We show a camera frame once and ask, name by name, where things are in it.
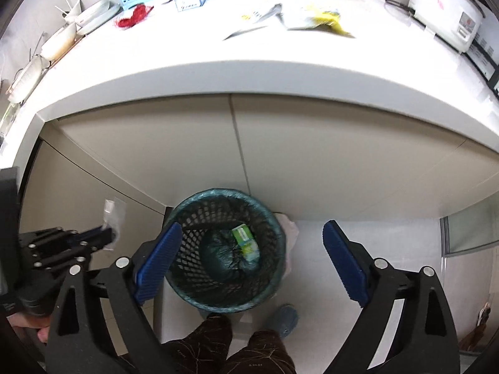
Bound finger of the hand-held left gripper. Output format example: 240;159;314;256
19;226;107;248
23;236;115;277

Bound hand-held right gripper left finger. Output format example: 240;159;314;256
45;221;184;374

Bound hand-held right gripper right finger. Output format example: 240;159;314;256
322;220;459;374

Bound clear plastic wrapper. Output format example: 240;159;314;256
102;199;127;250

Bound black mesh trash bin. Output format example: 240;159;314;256
164;188;287;314

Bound dark green trash bag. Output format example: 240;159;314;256
200;228;261;284

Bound person's left hand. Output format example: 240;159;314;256
8;314;51;344

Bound beige cabinet door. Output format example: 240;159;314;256
19;125;168;242
230;93;486;219
58;93;250;219

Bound white plastic bag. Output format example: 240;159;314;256
275;212;299;277

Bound blue slipper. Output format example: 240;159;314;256
271;305;299;339

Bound green white carton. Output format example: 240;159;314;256
232;224;260;263

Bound person's right leg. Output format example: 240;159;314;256
226;329;297;374

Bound glass sliding door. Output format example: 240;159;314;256
440;193;499;258

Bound brown object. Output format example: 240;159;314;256
459;302;497;354

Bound white plate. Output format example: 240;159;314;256
6;55;51;104

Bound white bowl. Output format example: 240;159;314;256
41;21;79;61

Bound white cone cup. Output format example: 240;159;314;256
62;0;84;24

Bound red mesh cloth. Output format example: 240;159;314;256
117;4;153;30

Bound black labelled appliance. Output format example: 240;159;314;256
467;19;499;99

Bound yellow wrapper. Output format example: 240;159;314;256
286;4;355;39

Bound black power cable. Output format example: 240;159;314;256
384;0;461;53

